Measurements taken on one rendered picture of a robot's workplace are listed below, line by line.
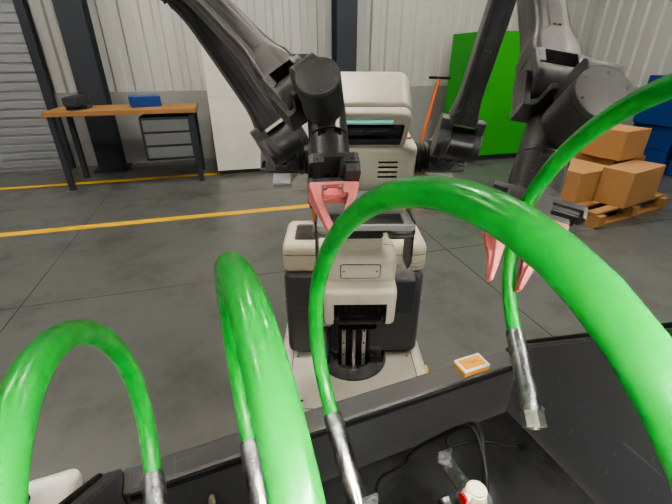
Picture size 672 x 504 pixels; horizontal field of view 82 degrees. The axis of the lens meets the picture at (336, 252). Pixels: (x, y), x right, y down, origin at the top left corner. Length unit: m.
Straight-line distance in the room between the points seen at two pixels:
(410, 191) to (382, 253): 1.00
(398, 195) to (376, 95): 0.81
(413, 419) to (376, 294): 0.55
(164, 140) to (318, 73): 4.75
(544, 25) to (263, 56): 0.38
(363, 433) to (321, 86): 0.49
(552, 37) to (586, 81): 0.16
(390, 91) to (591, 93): 0.60
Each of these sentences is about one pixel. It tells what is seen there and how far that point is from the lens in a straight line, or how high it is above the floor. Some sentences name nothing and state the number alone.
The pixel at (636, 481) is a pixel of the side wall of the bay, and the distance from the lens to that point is 0.71.
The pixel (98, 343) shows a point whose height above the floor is 1.27.
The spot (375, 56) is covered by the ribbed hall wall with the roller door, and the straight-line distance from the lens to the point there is 6.85.
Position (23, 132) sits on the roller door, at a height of 0.52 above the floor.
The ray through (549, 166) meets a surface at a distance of 0.39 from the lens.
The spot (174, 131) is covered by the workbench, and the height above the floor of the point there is 0.63.
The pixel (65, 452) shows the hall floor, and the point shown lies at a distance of 2.05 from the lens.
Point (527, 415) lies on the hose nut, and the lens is 0.44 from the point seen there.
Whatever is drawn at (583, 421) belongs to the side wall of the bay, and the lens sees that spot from 0.72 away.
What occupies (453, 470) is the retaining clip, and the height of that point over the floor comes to 1.10.
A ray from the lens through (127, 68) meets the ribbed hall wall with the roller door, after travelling 6.54.
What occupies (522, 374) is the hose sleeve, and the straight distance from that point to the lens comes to 0.44.
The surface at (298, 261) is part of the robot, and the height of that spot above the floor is 0.74.
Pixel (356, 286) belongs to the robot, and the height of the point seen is 0.80.
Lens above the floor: 1.42
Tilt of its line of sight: 27 degrees down
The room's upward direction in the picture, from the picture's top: straight up
